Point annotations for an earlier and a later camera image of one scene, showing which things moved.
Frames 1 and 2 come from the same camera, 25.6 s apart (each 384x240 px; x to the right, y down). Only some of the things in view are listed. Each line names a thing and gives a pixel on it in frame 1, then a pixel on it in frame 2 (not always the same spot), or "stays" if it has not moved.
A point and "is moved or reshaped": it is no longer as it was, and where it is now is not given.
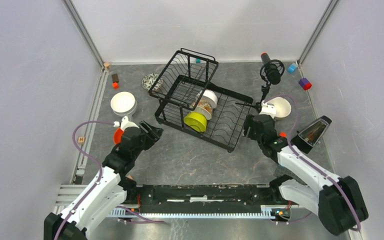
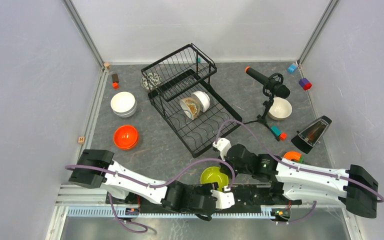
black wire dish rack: [191, 102] is moved or reshaped
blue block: [291, 68] stays
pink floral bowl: [148, 81] stays
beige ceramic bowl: [283, 107] stays
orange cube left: [115, 85] stays
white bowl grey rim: [128, 113] stays
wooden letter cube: [81, 140] stays
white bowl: [209, 95] is moved or reshaped
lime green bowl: [196, 120] -> [213, 174]
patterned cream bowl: [204, 107] -> [190, 106]
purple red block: [305, 84] stays
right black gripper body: [249, 122] -> [226, 170]
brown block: [115, 78] stays
